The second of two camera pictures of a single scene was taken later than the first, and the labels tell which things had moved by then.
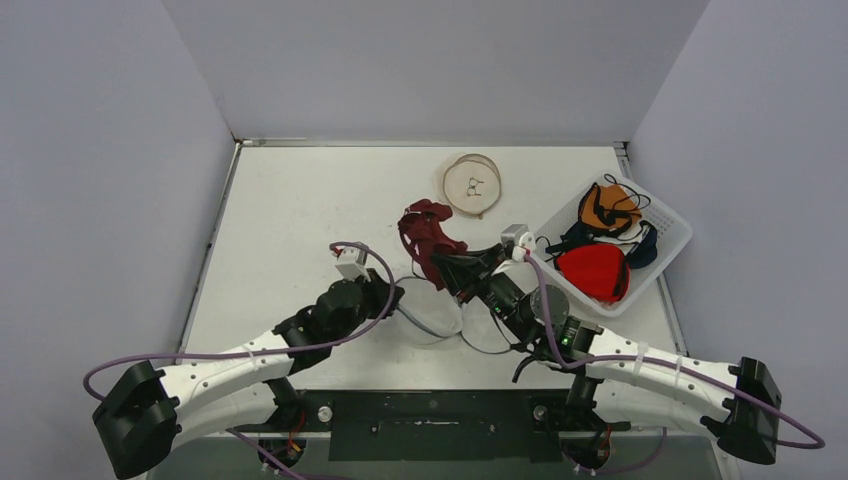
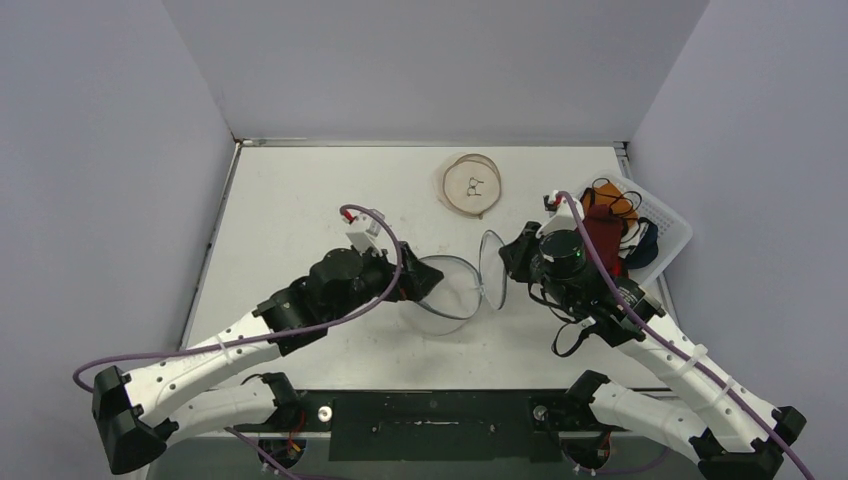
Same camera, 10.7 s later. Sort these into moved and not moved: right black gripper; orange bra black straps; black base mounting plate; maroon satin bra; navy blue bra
Moved: right black gripper; maroon satin bra
Not moved: navy blue bra; orange bra black straps; black base mounting plate
